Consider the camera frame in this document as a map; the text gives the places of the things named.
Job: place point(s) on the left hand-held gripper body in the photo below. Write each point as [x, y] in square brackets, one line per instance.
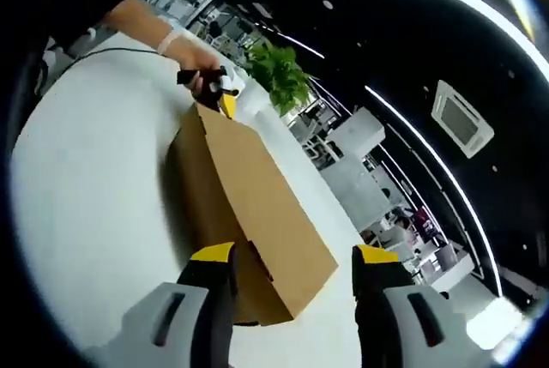
[231, 80]

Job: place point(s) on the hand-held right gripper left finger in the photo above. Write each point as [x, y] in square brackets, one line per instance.
[150, 329]

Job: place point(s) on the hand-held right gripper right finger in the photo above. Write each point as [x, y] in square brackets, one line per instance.
[403, 329]

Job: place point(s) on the brown cardboard shoe box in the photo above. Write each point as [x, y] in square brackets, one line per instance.
[257, 213]

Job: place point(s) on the person's left hand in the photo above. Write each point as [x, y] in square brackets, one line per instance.
[197, 61]

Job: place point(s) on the white plant pot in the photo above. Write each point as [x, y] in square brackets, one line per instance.
[255, 102]

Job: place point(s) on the green leafy plant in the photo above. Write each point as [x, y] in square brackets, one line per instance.
[279, 76]

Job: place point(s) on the white wristband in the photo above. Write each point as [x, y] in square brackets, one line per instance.
[166, 42]

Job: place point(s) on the grey office divider panel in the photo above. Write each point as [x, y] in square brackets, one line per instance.
[369, 192]

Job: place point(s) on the ceiling air conditioner vent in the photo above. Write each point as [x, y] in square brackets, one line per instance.
[461, 117]

